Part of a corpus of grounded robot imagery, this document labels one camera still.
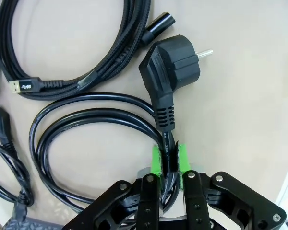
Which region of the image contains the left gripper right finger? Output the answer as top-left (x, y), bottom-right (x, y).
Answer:
top-left (176, 143), bottom-right (288, 230)

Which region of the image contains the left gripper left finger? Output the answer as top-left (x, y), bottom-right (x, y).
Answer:
top-left (62, 144), bottom-right (165, 230)

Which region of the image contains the black power cable Schuko plug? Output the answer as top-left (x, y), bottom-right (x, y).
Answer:
top-left (30, 34), bottom-right (214, 218)

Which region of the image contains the black braided USB cable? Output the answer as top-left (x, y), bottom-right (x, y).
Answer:
top-left (0, 0), bottom-right (174, 101)

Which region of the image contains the thin black power cord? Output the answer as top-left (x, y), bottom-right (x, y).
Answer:
top-left (0, 0), bottom-right (36, 225)

